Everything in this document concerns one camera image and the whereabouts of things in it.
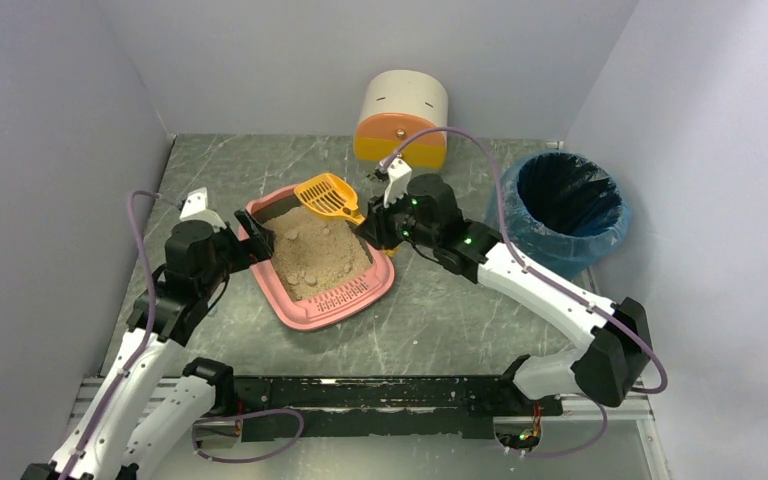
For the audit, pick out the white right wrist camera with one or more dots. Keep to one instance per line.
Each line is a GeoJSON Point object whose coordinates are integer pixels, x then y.
{"type": "Point", "coordinates": [398, 174]}

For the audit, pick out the round pastel drawer cabinet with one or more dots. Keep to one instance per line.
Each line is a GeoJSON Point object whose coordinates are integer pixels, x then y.
{"type": "Point", "coordinates": [397, 104]}

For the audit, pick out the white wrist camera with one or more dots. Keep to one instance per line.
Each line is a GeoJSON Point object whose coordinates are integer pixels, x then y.
{"type": "Point", "coordinates": [196, 206]}
{"type": "Point", "coordinates": [398, 174]}

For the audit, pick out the yellow litter scoop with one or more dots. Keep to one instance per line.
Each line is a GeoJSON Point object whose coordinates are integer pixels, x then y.
{"type": "Point", "coordinates": [330, 197]}

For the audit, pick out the beige cat litter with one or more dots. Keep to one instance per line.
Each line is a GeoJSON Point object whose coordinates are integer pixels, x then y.
{"type": "Point", "coordinates": [313, 255]}

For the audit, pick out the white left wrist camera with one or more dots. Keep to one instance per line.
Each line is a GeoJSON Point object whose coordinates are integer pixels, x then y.
{"type": "Point", "coordinates": [196, 206]}

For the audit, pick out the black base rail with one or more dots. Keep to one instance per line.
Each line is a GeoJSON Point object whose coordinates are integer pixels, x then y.
{"type": "Point", "coordinates": [383, 406]}

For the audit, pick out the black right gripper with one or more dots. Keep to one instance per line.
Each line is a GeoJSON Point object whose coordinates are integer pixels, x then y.
{"type": "Point", "coordinates": [374, 228]}

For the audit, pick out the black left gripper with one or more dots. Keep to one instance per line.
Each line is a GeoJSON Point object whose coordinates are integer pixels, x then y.
{"type": "Point", "coordinates": [251, 240]}

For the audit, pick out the pink cat litter box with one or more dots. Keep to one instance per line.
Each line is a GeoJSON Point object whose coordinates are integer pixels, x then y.
{"type": "Point", "coordinates": [329, 307]}

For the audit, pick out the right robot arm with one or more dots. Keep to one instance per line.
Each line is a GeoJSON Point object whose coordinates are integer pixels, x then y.
{"type": "Point", "coordinates": [611, 340]}

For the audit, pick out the black bin with blue bag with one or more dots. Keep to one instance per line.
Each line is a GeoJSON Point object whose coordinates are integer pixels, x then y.
{"type": "Point", "coordinates": [562, 210]}

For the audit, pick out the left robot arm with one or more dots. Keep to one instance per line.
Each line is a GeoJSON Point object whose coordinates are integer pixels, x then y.
{"type": "Point", "coordinates": [115, 438]}

